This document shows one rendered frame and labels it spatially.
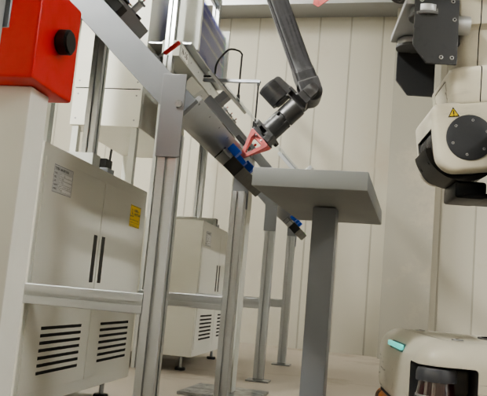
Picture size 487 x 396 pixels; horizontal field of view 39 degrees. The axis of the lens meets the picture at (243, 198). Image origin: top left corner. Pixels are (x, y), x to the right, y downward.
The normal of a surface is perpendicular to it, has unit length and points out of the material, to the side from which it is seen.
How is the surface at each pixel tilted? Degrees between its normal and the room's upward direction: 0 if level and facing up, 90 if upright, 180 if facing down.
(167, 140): 90
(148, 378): 90
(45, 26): 90
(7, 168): 90
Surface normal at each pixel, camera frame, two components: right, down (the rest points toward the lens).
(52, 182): 0.98, 0.06
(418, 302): -0.24, -0.15
